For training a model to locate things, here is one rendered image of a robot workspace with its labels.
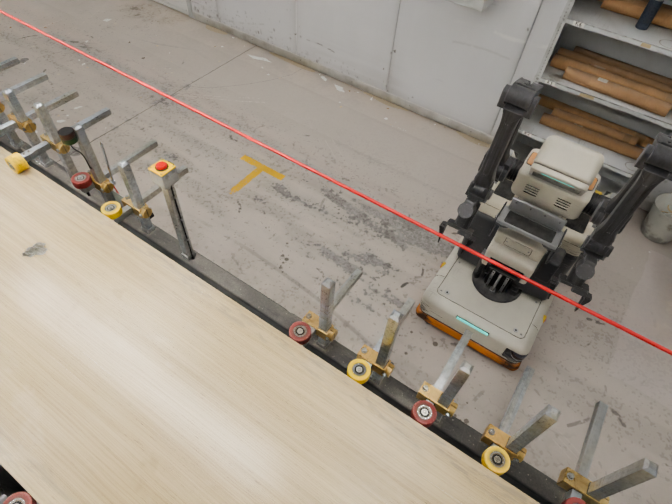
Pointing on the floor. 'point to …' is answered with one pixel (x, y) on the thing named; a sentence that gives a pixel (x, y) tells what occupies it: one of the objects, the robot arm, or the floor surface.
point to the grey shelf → (660, 43)
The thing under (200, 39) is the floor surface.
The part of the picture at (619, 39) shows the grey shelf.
